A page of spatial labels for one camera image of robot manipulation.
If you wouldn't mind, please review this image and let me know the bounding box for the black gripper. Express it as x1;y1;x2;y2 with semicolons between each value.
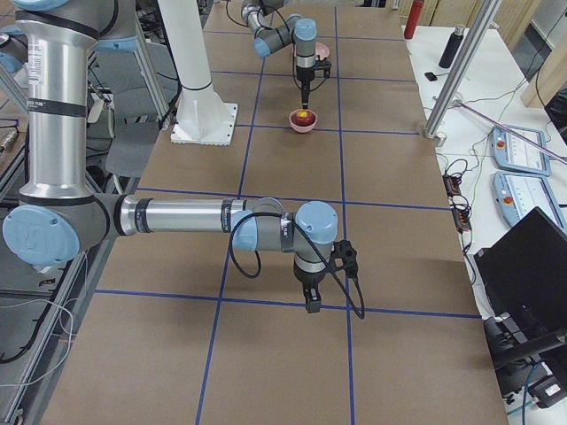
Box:
294;269;327;313
295;66;315;109

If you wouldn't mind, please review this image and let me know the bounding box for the red yellow apple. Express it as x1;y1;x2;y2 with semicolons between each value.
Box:
293;110;315;127

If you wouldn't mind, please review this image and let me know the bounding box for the pink plate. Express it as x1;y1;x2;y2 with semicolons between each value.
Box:
315;42;330;61

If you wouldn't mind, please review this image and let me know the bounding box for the pink bowl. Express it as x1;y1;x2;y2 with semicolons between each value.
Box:
288;109;318;134

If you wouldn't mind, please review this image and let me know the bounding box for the red water bottle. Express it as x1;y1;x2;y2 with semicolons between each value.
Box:
404;0;424;40

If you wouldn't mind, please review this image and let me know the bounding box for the brown paper table cover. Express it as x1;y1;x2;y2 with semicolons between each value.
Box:
42;4;507;424

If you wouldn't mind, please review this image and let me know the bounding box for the reacher grabber stick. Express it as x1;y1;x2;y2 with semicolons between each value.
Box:
451;99;567;166

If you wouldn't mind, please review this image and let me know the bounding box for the black water bottle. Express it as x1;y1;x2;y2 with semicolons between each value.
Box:
439;25;465;69

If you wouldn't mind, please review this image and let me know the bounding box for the orange black power strip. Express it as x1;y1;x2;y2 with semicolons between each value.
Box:
443;174;472;234

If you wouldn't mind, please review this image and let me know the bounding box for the black laptop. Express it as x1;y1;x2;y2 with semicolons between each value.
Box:
474;207;566;344

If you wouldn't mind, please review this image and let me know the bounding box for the upper teach pendant tablet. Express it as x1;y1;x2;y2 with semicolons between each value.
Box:
490;127;551;176

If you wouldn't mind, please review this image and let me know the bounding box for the teach pendant tablet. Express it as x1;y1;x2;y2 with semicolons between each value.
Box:
490;127;551;176
493;171;566;230

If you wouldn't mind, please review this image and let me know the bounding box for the lower teach pendant tablet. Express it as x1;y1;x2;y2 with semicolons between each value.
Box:
493;171;566;230

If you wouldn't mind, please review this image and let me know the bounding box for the white pedestal column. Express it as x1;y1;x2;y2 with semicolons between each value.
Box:
159;0;237;146

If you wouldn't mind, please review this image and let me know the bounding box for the aluminium frame post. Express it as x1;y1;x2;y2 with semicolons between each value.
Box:
423;0;501;147

